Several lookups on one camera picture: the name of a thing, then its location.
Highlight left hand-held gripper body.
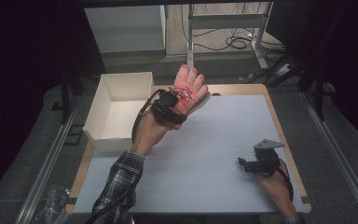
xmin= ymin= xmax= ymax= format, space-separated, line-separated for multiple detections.
xmin=151 ymin=87 xmax=181 ymax=125

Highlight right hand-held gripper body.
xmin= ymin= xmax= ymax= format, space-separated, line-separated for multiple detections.
xmin=251 ymin=138 xmax=286 ymax=179

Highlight pink glove with red label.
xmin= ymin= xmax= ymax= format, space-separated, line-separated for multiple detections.
xmin=171 ymin=63 xmax=209 ymax=116

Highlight pink glove with grey palm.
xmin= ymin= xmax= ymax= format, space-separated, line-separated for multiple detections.
xmin=192 ymin=91 xmax=213 ymax=110

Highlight white cardboard box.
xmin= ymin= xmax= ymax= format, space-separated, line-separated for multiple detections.
xmin=82 ymin=72 xmax=156 ymax=153

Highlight person's right hand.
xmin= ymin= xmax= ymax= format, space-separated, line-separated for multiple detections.
xmin=255 ymin=173 xmax=296 ymax=218

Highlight person's left hand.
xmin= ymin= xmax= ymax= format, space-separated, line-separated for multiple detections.
xmin=131 ymin=110 xmax=181 ymax=156

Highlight pale blue table mat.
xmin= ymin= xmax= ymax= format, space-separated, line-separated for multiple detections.
xmin=73 ymin=94 xmax=306 ymax=214

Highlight white cabinet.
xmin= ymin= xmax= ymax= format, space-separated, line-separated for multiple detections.
xmin=83 ymin=5 xmax=166 ymax=54

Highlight black metal stand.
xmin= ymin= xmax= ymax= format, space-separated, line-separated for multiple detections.
xmin=297 ymin=55 xmax=327 ymax=122
xmin=60 ymin=73 xmax=85 ymax=125

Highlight white power strip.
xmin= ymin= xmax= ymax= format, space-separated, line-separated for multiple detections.
xmin=274 ymin=63 xmax=292 ymax=77

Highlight clear plastic bag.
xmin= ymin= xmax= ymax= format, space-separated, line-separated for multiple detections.
xmin=32 ymin=185 xmax=73 ymax=224

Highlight right hand-held gripper black cable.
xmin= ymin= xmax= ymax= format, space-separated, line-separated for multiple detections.
xmin=276 ymin=158 xmax=294 ymax=202

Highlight aluminium rail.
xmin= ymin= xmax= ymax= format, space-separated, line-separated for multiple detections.
xmin=301 ymin=91 xmax=358 ymax=224
xmin=14 ymin=96 xmax=82 ymax=224

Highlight black cables on floor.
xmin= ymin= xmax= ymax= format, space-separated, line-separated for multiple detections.
xmin=181 ymin=3 xmax=285 ymax=52

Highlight white metal desk frame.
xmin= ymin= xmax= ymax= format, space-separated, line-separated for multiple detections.
xmin=186 ymin=2 xmax=274 ymax=72

